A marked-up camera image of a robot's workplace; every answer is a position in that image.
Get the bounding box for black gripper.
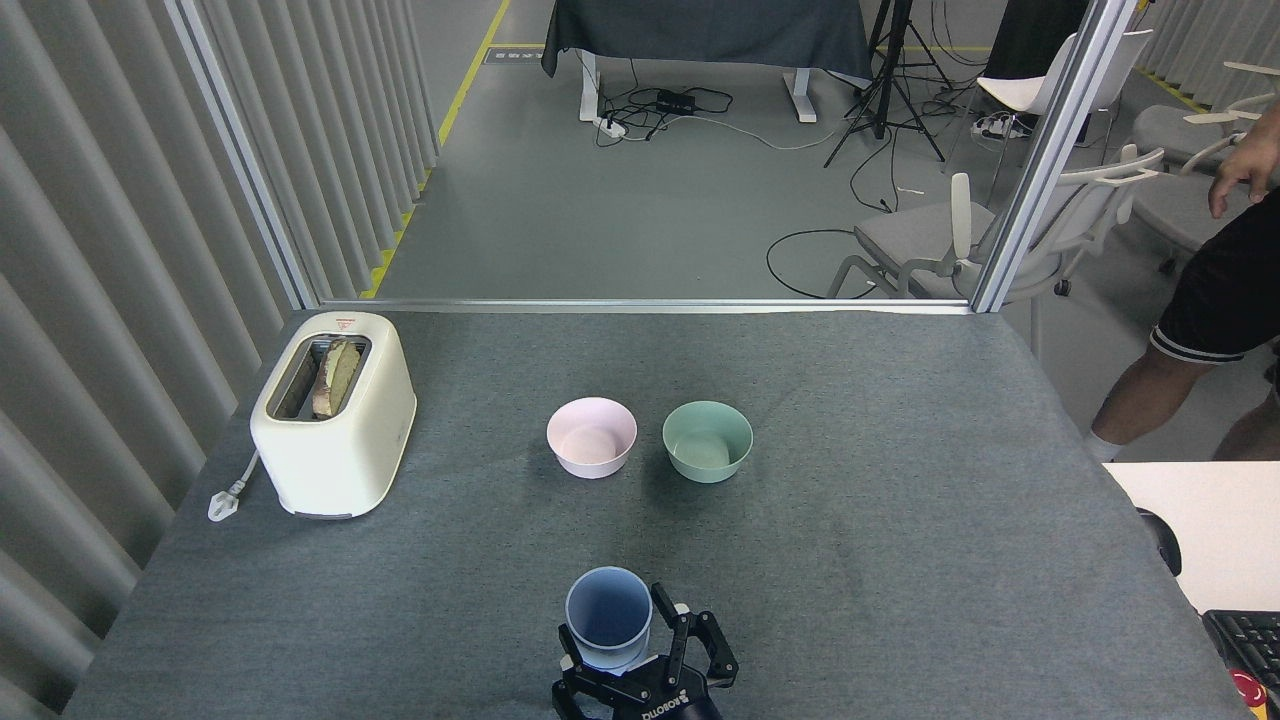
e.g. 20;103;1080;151
552;582;741;720

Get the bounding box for person's hand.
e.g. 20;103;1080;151
1207;104;1280;220

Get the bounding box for green bowl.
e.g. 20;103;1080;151
662;401;754;485

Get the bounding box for pink bowl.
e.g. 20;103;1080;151
546;397;638;480

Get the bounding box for cream white toaster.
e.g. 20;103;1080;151
250;312;417;521

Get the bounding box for toasted bread slice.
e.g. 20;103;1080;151
311;338;363;420

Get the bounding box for black rounded object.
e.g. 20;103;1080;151
1137;507;1184;577

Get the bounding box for white side table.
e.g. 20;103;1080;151
1101;460;1280;617

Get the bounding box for black keyboard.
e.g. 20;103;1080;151
1201;609;1280;693

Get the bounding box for black tripod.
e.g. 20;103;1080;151
823;0;947;170

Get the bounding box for dark cloth covered table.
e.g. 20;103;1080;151
541;0;874;125

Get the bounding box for white plastic chair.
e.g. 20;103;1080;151
975;29;1154;201

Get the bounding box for person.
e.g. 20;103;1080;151
1084;185;1280;463

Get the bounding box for grey office chair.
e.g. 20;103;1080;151
1118;124;1263;279
1131;61;1280;177

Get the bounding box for silver aluminium rail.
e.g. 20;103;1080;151
318;297;976;316

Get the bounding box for black looped floor cable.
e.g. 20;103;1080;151
766;229;887;301

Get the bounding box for white toaster cord with plug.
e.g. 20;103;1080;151
207;449;263;524

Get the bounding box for grey chair with white frame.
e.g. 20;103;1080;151
828;146;1167;367

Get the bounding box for white floor cable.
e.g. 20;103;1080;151
690;112;857;153

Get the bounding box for black tangled cables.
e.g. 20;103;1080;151
597;55;736;145

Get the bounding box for silver aluminium post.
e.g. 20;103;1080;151
163;0;321;311
968;0;1143;315

